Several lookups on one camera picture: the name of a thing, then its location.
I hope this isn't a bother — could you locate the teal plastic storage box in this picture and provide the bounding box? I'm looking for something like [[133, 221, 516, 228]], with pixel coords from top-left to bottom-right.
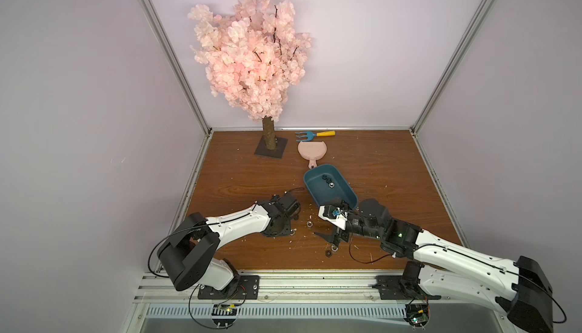
[[303, 164, 359, 209]]

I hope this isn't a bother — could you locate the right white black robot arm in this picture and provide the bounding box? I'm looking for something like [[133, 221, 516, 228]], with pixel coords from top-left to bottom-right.
[[318, 199, 555, 332]]

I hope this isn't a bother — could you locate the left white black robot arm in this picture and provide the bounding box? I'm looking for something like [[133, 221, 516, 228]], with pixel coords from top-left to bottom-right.
[[152, 193, 300, 298]]

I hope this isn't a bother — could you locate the pink toy dustpan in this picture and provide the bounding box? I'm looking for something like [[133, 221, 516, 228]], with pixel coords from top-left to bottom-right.
[[298, 141, 327, 169]]

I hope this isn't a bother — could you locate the blue yellow toy rake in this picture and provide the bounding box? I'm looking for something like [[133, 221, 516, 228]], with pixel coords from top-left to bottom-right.
[[296, 131, 336, 142]]

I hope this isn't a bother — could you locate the right circuit board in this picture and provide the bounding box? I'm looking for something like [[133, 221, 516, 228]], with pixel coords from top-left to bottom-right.
[[404, 304, 430, 328]]

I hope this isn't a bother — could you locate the circuit board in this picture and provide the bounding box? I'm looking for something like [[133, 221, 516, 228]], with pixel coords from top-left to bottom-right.
[[404, 304, 430, 328], [211, 304, 239, 329]]

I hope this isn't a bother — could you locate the left circuit board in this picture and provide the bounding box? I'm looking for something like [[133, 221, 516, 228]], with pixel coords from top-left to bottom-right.
[[211, 304, 239, 329]]

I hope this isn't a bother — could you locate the pink artificial blossom tree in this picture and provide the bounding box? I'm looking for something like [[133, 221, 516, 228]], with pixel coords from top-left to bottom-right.
[[187, 0, 312, 153]]

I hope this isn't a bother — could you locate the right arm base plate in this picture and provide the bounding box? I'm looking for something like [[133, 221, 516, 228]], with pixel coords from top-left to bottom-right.
[[371, 275, 442, 301]]

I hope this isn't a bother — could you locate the aluminium front rail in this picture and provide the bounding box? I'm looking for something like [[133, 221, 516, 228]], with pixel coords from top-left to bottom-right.
[[133, 269, 403, 304]]

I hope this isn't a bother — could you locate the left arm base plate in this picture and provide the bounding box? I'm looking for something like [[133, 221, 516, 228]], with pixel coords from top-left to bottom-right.
[[197, 275, 260, 301]]

